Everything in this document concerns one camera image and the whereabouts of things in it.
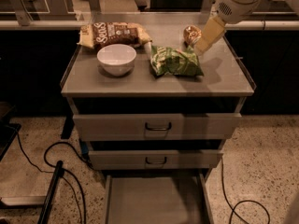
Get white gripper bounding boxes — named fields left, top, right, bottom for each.
left=194, top=0, right=261, bottom=55

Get orange soda can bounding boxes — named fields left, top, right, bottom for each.
left=183, top=25, right=201, bottom=46

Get grey top drawer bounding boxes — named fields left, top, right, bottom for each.
left=73, top=113, right=241, bottom=141

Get grey drawer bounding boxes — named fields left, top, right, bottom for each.
left=73, top=113, right=241, bottom=141
left=89, top=149, right=222, bottom=170
left=103, top=175, right=214, bottom=224

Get grey drawer cabinet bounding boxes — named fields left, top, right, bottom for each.
left=59, top=12, right=256, bottom=224

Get grey middle drawer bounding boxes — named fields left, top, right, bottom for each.
left=89, top=149, right=222, bottom=170

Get grey bottom drawer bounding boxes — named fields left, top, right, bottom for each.
left=103, top=175, right=214, bottom=224

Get green chip bag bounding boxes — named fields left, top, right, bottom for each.
left=150, top=46, right=204, bottom=77

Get white ceramic bowl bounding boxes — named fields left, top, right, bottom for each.
left=97, top=44, right=136, bottom=77

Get brown yellow snack bag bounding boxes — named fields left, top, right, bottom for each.
left=78, top=22, right=152, bottom=49

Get black bar on floor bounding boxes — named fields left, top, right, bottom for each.
left=37, top=161, right=63, bottom=224

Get dark object at left edge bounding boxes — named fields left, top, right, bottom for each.
left=0, top=102, right=21, bottom=160

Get white horizontal rail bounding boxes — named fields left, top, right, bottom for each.
left=0, top=21, right=299, bottom=31

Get black cable on right floor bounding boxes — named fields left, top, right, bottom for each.
left=220, top=157, right=271, bottom=224

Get black cable on floor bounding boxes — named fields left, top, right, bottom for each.
left=3, top=124, right=94, bottom=224
left=220, top=157, right=271, bottom=224

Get black cable on left floor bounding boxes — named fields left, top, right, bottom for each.
left=3, top=124, right=94, bottom=224

